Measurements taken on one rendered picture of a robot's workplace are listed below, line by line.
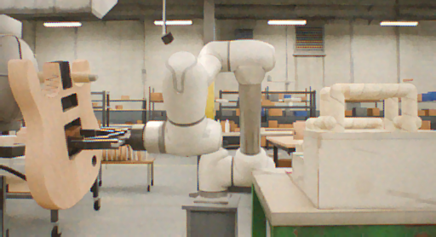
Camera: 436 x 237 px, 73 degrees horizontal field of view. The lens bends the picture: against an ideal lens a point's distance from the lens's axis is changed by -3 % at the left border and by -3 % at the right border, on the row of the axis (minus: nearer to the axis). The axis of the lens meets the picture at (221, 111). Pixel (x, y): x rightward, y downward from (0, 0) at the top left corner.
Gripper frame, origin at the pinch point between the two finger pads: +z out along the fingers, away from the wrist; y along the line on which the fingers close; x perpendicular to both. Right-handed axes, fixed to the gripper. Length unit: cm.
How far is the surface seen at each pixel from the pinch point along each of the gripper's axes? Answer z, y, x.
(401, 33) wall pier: -745, 1123, 67
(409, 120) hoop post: -84, -16, 8
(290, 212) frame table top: -56, -23, -10
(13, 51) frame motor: 17.9, 4.2, 24.5
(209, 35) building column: -8, 718, 51
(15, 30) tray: 22.8, 13.8, 30.9
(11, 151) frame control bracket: 27.1, 9.1, -7.2
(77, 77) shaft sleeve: -0.3, 3.8, 16.9
